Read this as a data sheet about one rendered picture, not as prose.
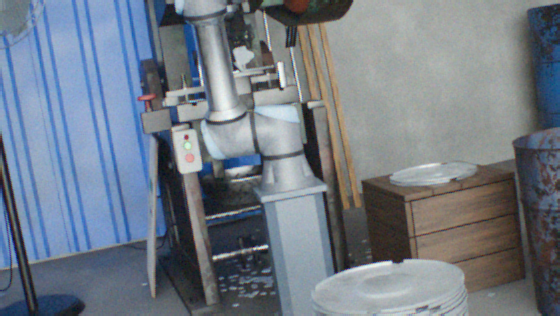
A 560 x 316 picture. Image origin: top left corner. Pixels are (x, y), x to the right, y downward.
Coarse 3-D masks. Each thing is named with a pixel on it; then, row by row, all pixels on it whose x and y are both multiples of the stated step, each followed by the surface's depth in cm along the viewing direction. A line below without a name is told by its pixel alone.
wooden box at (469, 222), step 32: (384, 192) 236; (416, 192) 221; (448, 192) 264; (480, 192) 225; (512, 192) 227; (384, 224) 242; (416, 224) 221; (448, 224) 223; (480, 224) 226; (512, 224) 228; (384, 256) 247; (416, 256) 222; (448, 256) 224; (480, 256) 227; (512, 256) 229; (480, 288) 228
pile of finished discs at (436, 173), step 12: (408, 168) 255; (420, 168) 255; (432, 168) 248; (444, 168) 244; (456, 168) 243; (468, 168) 240; (396, 180) 239; (408, 180) 237; (420, 180) 233; (432, 180) 228; (444, 180) 229
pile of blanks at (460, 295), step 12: (396, 264) 153; (444, 300) 128; (456, 300) 131; (324, 312) 132; (396, 312) 125; (408, 312) 125; (420, 312) 125; (432, 312) 127; (444, 312) 128; (456, 312) 130; (468, 312) 138
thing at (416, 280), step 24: (384, 264) 153; (408, 264) 151; (432, 264) 148; (336, 288) 143; (360, 288) 139; (384, 288) 136; (408, 288) 134; (432, 288) 133; (456, 288) 130; (336, 312) 130; (360, 312) 126; (384, 312) 125
